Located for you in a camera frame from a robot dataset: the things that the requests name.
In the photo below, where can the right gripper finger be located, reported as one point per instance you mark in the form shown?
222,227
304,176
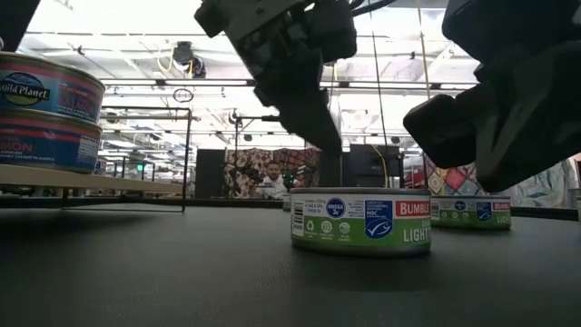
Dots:
522,159
440,131

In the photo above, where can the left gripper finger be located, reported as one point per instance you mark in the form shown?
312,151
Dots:
313,122

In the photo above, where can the Bumble Bee tuna can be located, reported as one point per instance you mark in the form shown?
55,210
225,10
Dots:
469,213
358,227
101,167
286,203

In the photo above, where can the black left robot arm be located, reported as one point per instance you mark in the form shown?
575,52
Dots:
13,13

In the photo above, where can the leaf print fabric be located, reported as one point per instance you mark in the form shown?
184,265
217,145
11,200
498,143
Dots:
544,191

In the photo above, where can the red patterned cloth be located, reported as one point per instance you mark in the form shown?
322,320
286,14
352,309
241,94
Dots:
299,161
254,156

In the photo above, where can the black metal rack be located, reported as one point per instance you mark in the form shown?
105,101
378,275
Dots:
271,118

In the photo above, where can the colourful patchwork quilt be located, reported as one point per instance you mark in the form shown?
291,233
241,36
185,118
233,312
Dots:
454,179

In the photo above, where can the narrow black monitor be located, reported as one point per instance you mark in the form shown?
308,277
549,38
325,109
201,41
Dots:
330,172

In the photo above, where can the person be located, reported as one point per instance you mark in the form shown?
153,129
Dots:
273,170

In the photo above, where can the wide black monitor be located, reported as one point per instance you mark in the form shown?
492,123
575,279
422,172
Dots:
363,165

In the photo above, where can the black screen panel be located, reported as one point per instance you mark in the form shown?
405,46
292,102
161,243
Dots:
209,168

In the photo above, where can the dark table mat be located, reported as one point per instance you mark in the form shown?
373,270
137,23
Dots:
181,272

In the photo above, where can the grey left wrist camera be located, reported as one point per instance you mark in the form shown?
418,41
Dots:
254,18

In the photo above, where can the long ceiling light rail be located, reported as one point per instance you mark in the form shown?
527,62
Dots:
181,82

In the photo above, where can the wooden shelf with black frame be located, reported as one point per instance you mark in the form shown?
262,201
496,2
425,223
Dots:
113,181

